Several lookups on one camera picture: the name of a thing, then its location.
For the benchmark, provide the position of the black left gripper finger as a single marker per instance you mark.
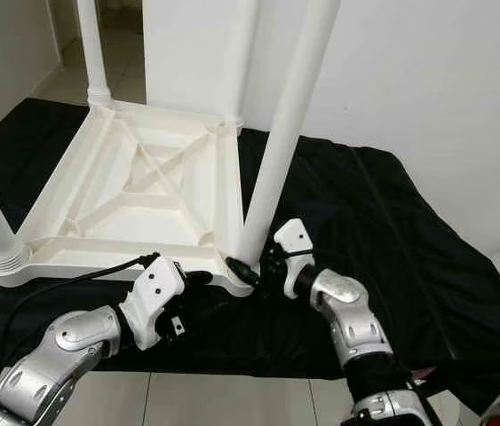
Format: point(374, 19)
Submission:
point(198, 278)

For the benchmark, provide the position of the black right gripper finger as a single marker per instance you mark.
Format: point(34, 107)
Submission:
point(242, 271)

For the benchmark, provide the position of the white plastic table top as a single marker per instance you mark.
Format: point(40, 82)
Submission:
point(134, 177)

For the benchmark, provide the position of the black table cloth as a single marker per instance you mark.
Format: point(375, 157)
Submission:
point(392, 231)

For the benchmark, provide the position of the pink rounded object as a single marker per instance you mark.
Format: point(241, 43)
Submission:
point(420, 371)

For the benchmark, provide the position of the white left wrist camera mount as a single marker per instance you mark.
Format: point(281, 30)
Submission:
point(159, 284)

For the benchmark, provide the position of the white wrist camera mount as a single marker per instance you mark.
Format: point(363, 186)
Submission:
point(159, 284)
point(294, 238)

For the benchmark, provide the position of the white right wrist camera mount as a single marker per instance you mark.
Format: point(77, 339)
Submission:
point(294, 238)

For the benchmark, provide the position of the white door frame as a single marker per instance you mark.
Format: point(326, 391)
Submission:
point(67, 19)

